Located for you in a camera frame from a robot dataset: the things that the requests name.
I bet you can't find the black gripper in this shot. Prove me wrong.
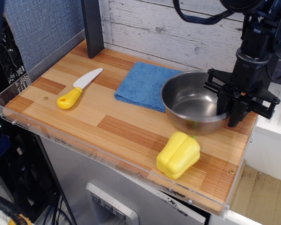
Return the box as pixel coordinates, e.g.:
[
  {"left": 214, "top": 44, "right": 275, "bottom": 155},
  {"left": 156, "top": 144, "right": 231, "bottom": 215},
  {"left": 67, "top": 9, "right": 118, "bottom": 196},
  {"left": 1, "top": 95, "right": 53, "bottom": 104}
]
[{"left": 204, "top": 52, "right": 280, "bottom": 127}]

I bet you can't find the yellow toy bell pepper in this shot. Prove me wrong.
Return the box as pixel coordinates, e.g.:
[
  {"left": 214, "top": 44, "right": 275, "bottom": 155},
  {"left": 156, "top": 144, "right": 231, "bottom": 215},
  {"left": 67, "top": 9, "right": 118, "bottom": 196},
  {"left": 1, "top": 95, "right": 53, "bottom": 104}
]
[{"left": 156, "top": 132, "right": 200, "bottom": 179}]

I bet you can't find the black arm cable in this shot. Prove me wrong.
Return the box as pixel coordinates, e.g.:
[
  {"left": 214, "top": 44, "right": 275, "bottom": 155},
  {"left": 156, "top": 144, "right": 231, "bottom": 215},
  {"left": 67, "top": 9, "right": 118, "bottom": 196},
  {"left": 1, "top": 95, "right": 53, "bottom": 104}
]
[{"left": 172, "top": 0, "right": 236, "bottom": 25}]

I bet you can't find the black plastic crate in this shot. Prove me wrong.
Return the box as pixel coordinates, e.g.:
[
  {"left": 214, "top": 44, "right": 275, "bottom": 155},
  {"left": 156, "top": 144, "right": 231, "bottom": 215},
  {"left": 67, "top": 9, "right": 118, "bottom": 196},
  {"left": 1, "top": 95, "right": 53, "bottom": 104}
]
[{"left": 0, "top": 17, "right": 26, "bottom": 92}]

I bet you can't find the white metal side unit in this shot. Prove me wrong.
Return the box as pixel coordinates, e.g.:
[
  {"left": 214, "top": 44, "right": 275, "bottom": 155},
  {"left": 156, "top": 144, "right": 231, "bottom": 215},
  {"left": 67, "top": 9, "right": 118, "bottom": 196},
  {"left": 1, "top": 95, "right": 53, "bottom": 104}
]
[{"left": 244, "top": 83, "right": 281, "bottom": 180}]

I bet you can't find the clear acrylic table guard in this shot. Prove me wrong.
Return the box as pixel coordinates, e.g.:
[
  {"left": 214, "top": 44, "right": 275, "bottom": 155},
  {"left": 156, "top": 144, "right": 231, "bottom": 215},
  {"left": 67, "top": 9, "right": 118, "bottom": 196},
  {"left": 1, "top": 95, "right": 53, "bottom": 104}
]
[{"left": 0, "top": 41, "right": 257, "bottom": 216}]

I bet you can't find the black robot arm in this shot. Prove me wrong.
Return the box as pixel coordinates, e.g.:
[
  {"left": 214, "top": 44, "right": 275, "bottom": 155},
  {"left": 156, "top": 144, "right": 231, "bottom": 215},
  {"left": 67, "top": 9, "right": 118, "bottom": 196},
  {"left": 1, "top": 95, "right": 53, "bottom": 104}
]
[{"left": 205, "top": 0, "right": 281, "bottom": 127}]

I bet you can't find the stainless steel cabinet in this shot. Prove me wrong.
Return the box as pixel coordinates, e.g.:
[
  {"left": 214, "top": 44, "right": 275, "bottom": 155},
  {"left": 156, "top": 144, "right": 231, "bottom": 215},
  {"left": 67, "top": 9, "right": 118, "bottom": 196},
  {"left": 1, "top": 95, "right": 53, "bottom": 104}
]
[{"left": 41, "top": 137, "right": 210, "bottom": 225}]

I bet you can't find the dark grey left post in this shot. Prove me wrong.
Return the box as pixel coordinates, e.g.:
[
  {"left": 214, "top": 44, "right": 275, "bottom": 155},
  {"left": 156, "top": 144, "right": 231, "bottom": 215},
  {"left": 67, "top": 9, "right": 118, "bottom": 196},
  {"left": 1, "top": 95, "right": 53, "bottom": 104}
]
[{"left": 81, "top": 0, "right": 104, "bottom": 59}]

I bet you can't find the stainless steel bowl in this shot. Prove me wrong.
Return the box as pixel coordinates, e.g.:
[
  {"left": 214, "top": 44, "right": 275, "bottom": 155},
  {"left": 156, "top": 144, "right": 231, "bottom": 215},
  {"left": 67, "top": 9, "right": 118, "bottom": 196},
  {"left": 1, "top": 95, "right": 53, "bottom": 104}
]
[{"left": 160, "top": 71, "right": 229, "bottom": 135}]

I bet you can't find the blue folded cloth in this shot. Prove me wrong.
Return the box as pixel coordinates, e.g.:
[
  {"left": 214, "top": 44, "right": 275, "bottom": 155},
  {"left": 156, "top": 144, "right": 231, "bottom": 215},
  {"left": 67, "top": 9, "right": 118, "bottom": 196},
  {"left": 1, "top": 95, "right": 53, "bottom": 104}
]
[{"left": 114, "top": 61, "right": 182, "bottom": 113}]

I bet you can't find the yellow handled toy knife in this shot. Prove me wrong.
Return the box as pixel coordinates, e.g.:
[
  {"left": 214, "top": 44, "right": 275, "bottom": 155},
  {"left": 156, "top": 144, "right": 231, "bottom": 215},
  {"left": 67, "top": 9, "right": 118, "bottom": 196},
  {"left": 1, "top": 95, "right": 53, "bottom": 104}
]
[{"left": 57, "top": 68, "right": 104, "bottom": 110}]

